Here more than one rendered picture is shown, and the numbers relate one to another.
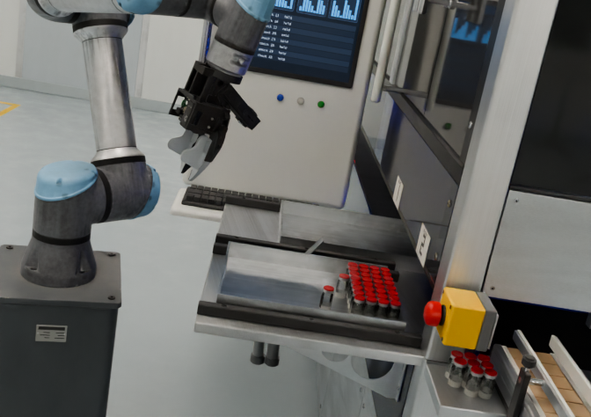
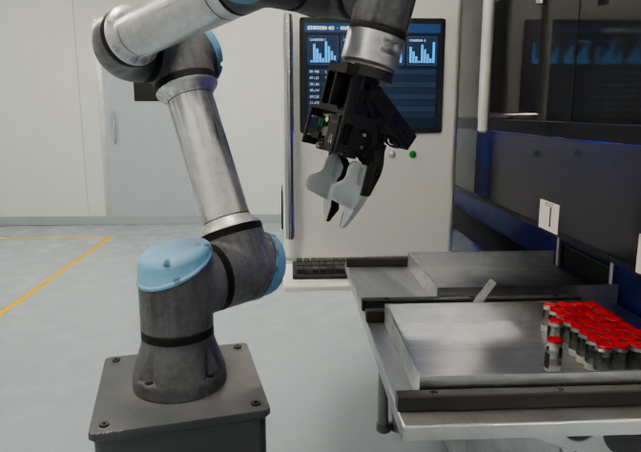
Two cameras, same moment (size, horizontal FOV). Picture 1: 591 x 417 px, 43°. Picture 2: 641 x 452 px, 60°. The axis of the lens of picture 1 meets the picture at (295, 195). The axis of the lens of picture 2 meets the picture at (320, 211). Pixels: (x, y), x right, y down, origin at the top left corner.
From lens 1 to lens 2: 0.66 m
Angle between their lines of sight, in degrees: 7
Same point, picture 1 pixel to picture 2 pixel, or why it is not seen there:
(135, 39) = not seen: hidden behind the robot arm
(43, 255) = (159, 363)
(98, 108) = (199, 173)
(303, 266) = (481, 318)
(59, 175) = (165, 256)
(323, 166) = (424, 217)
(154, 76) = not seen: hidden behind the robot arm
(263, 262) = (431, 322)
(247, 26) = not seen: outside the picture
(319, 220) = (453, 267)
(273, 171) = (375, 231)
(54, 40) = (134, 181)
